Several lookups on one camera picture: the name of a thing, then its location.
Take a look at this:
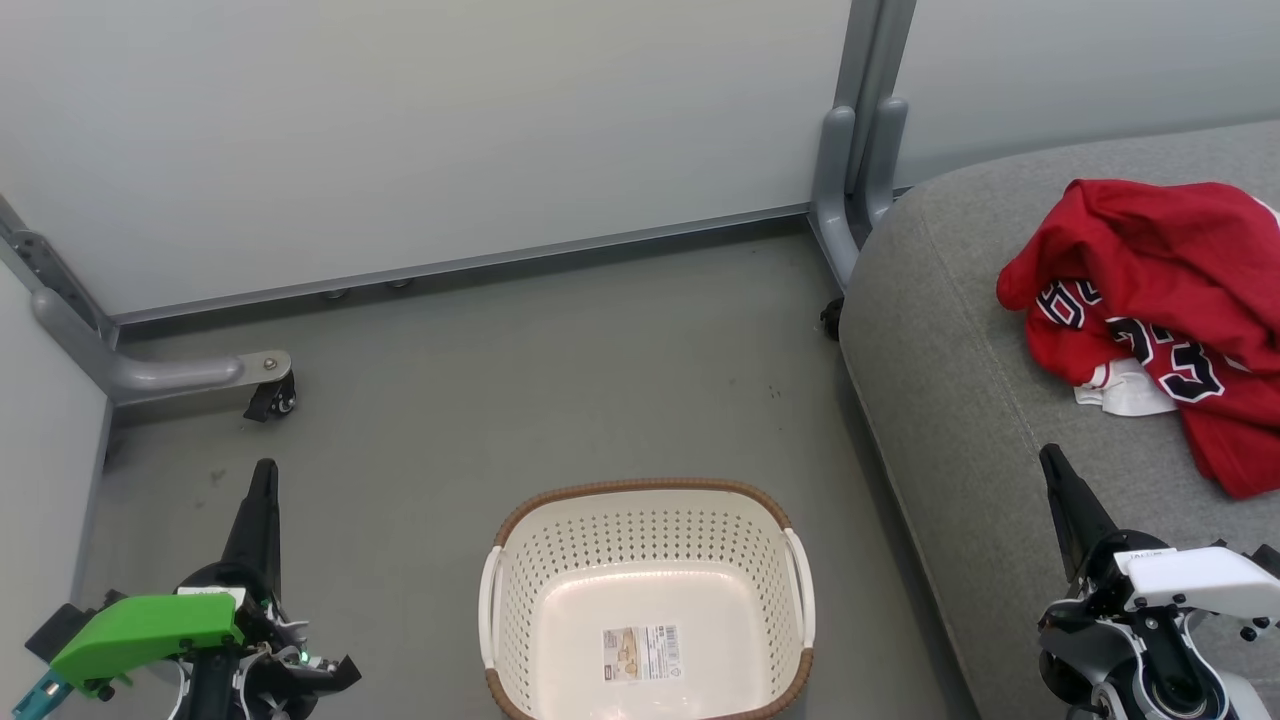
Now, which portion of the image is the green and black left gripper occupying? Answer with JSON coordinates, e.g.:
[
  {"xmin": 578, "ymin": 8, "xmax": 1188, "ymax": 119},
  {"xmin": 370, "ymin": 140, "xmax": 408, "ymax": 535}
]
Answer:
[{"xmin": 48, "ymin": 458, "xmax": 362, "ymax": 720}]

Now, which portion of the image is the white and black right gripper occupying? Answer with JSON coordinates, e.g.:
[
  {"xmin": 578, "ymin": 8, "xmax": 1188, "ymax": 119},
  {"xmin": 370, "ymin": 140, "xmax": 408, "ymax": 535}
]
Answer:
[{"xmin": 1038, "ymin": 443, "xmax": 1280, "ymax": 720}]

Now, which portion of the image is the red basketball jersey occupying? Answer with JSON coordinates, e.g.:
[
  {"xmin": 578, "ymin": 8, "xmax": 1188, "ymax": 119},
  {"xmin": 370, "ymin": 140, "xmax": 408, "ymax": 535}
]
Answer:
[{"xmin": 997, "ymin": 178, "xmax": 1280, "ymax": 501}]

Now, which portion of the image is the cream perforated laundry basket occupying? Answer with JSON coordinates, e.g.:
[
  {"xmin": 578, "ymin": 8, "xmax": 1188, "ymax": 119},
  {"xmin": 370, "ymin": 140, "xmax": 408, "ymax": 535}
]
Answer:
[{"xmin": 478, "ymin": 478, "xmax": 816, "ymax": 720}]

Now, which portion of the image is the grey fabric sofa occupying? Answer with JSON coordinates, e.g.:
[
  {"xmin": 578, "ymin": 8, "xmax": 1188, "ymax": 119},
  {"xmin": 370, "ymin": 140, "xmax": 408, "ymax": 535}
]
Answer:
[{"xmin": 838, "ymin": 120, "xmax": 1280, "ymax": 720}]

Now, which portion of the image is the grey partition foot with plate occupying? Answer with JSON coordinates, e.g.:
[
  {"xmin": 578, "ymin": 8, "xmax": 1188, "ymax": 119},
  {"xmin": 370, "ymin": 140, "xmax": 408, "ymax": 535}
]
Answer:
[{"xmin": 0, "ymin": 195, "xmax": 293, "ymax": 407}]

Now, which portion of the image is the paper label with barcode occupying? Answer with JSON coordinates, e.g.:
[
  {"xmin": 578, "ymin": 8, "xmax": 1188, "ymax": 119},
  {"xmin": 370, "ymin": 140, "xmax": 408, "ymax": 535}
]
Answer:
[{"xmin": 602, "ymin": 625, "xmax": 684, "ymax": 685}]

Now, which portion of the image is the black caster wheel with bracket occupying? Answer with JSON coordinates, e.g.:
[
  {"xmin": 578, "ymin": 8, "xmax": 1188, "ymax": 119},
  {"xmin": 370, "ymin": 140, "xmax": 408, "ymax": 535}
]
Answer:
[{"xmin": 243, "ymin": 370, "xmax": 298, "ymax": 423}]

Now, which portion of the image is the left camera cable teal plug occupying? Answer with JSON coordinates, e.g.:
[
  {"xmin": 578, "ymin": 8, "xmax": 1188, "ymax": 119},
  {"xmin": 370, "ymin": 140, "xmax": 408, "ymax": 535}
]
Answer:
[{"xmin": 12, "ymin": 668, "xmax": 74, "ymax": 720}]

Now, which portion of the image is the grey partition bottom rail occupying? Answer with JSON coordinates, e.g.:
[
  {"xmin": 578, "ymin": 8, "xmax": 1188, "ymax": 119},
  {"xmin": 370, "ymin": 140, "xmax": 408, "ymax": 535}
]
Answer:
[{"xmin": 112, "ymin": 203, "xmax": 811, "ymax": 327}]

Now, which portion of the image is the grey partition post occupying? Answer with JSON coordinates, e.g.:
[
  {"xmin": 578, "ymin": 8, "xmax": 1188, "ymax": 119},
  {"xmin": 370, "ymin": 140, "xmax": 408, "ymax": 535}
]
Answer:
[{"xmin": 808, "ymin": 0, "xmax": 917, "ymax": 291}]

